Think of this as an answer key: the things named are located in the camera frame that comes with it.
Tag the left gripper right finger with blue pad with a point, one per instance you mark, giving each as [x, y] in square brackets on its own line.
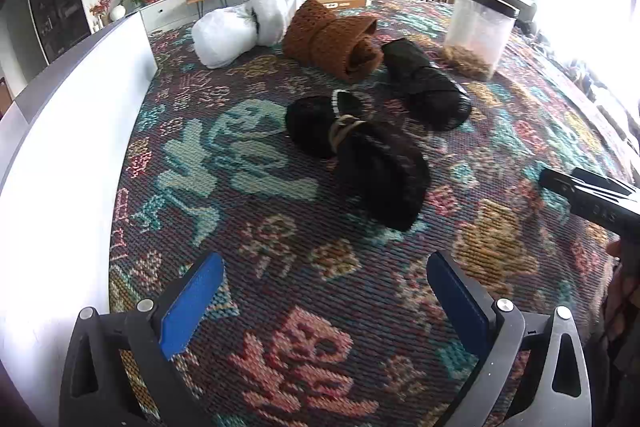
[554, 389]

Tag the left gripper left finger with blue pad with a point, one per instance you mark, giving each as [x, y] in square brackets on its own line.
[95, 389]

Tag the colourful woven table cloth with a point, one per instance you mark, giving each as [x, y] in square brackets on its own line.
[325, 317]

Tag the white bundled cloth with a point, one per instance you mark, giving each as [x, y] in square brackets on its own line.
[221, 36]

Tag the white round vase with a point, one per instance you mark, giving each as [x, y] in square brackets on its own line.
[117, 13]

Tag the red flower arrangement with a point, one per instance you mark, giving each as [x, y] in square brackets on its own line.
[100, 11]

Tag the clear plastic jar black lid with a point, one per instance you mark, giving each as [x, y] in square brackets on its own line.
[477, 35]

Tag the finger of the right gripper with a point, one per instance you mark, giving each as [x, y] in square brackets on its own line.
[602, 181]
[569, 187]

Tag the person's right hand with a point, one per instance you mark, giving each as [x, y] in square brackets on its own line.
[621, 297]

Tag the white storage box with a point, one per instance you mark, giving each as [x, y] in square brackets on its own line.
[63, 143]

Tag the brown knitted cloth roll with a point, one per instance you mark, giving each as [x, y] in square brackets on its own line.
[339, 45]

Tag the black plastic bag roll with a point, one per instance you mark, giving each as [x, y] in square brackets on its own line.
[429, 95]

